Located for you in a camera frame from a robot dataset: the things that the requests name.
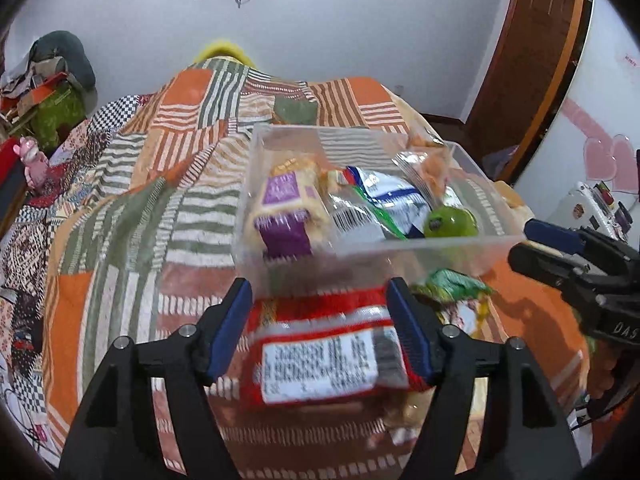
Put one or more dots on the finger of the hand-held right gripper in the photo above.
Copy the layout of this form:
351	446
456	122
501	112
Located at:
550	235
540	262

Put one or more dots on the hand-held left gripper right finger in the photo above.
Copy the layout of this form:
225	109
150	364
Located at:
411	335

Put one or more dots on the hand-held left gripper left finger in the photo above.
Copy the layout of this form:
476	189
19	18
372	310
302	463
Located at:
230	332

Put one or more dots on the red snack packet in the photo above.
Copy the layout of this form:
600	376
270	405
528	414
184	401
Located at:
320	355

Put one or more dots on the green round fruit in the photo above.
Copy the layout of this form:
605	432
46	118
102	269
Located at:
450	222

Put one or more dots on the purple label cracker packet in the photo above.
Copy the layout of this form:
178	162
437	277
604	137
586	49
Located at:
285	205

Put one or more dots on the clear bag of orange snacks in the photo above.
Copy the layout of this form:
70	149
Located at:
430	165

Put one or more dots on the blue white snack packet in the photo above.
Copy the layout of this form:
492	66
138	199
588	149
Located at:
390	190

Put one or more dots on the clear plastic container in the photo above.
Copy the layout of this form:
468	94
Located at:
370	147

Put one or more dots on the white appliance with stickers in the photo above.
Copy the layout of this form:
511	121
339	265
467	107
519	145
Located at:
585	207

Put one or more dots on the green snack packet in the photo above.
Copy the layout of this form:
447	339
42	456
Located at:
452	285

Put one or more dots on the yellow brown snack packet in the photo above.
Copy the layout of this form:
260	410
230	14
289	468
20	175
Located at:
472	314

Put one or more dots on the yellow cracker packet white label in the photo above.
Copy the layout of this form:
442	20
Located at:
405	412

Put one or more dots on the purple cloth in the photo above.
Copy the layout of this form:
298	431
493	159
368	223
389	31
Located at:
500	162

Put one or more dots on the white sliding wardrobe door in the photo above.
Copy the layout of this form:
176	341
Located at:
600	110

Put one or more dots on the orange green patchwork blanket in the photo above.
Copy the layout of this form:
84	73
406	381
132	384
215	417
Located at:
175	185

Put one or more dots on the brown wooden door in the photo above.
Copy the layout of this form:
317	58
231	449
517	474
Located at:
530	45

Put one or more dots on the checkered patchwork quilt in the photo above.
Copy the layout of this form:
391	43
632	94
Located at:
30	260

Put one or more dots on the pink plush toy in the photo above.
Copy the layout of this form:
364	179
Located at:
32	160

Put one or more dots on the red box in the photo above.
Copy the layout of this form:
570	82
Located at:
10	170

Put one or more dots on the pile of clutter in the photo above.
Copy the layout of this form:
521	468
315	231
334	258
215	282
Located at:
25	85

